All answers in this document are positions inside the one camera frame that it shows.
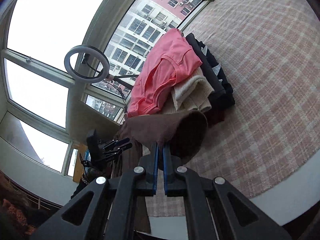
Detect ring light cable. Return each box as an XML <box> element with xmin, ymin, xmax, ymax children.
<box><xmin>110</xmin><ymin>80</ymin><xmax>129</xmax><ymax>115</ymax></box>

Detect black folded garment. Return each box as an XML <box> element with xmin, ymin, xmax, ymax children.
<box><xmin>185</xmin><ymin>32</ymin><xmax>236</xmax><ymax>125</ymax></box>

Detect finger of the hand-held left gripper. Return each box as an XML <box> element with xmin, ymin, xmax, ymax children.
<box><xmin>102</xmin><ymin>143</ymin><xmax>133</xmax><ymax>157</ymax></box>
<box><xmin>103</xmin><ymin>137</ymin><xmax>130</xmax><ymax>149</ymax></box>

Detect beige folded garment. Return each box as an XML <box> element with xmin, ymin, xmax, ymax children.
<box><xmin>160</xmin><ymin>69</ymin><xmax>215</xmax><ymax>114</ymax></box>

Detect person's left forearm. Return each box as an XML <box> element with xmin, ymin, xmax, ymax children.
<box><xmin>71</xmin><ymin>165</ymin><xmax>110</xmax><ymax>199</ymax></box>

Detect black gooseneck phone holder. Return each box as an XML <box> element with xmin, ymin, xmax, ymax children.
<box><xmin>81</xmin><ymin>52</ymin><xmax>110</xmax><ymax>80</ymax></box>

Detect brown fleece garment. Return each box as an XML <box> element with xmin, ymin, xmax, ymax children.
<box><xmin>111</xmin><ymin>110</ymin><xmax>208</xmax><ymax>234</ymax></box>

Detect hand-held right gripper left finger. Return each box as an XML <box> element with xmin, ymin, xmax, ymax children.
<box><xmin>31</xmin><ymin>142</ymin><xmax>160</xmax><ymax>240</ymax></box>

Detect white window frame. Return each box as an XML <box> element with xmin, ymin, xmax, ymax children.
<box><xmin>0</xmin><ymin>0</ymin><xmax>235</xmax><ymax>180</ymax></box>

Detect black tripod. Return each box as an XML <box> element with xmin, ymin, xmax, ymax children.
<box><xmin>105</xmin><ymin>73</ymin><xmax>139</xmax><ymax>90</ymax></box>

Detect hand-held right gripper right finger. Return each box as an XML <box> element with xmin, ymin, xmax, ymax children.
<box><xmin>162</xmin><ymin>146</ymin><xmax>292</xmax><ymax>240</ymax></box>

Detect pink folded garment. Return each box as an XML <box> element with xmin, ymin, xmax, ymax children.
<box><xmin>127</xmin><ymin>28</ymin><xmax>203</xmax><ymax>117</ymax></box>

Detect white ring light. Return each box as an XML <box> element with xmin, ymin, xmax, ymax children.
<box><xmin>64</xmin><ymin>45</ymin><xmax>110</xmax><ymax>83</ymax></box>

